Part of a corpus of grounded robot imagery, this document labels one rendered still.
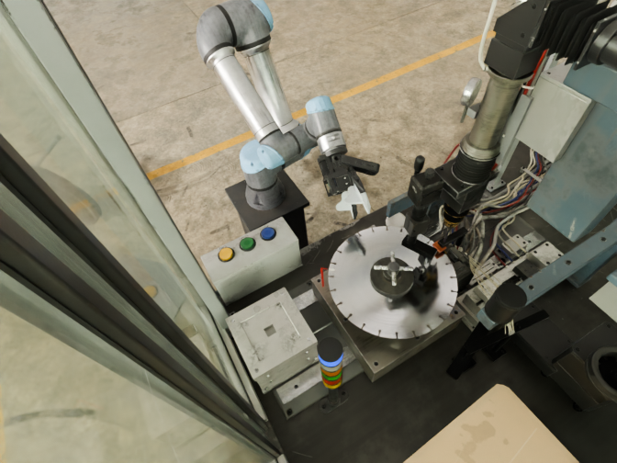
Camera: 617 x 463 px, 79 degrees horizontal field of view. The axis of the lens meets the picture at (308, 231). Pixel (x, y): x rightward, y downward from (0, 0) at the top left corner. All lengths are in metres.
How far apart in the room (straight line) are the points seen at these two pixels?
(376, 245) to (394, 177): 1.53
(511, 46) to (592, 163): 0.23
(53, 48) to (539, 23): 0.61
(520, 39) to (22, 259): 0.63
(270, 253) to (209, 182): 1.61
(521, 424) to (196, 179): 2.27
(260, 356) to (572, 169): 0.76
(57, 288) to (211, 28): 1.04
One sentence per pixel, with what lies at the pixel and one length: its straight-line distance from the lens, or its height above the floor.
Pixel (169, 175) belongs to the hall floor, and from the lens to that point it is 2.83.
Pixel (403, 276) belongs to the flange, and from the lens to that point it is 1.00.
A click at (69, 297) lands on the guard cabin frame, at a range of 0.25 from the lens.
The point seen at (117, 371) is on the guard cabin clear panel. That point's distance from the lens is 0.29.
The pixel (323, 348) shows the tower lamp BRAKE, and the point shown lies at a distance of 0.70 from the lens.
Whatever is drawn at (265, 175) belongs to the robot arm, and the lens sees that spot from 1.32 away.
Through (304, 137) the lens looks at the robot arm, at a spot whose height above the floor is 1.10.
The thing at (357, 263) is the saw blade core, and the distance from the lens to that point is 1.02.
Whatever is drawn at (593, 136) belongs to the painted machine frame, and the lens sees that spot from 0.74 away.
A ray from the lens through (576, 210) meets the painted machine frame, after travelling 0.81.
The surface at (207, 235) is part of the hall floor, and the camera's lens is 2.38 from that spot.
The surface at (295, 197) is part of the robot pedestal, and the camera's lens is 1.44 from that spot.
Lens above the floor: 1.82
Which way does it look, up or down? 54 degrees down
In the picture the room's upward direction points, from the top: 7 degrees counter-clockwise
